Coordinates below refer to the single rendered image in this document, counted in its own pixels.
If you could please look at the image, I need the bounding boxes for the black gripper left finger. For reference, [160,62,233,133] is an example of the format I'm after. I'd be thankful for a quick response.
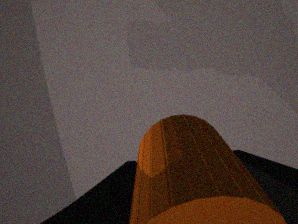
[43,161,136,224]

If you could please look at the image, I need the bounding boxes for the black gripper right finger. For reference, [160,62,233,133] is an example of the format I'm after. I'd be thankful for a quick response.
[233,149,298,224]

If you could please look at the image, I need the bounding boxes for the orange knob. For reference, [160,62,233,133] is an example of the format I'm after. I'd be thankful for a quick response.
[129,115,286,224]

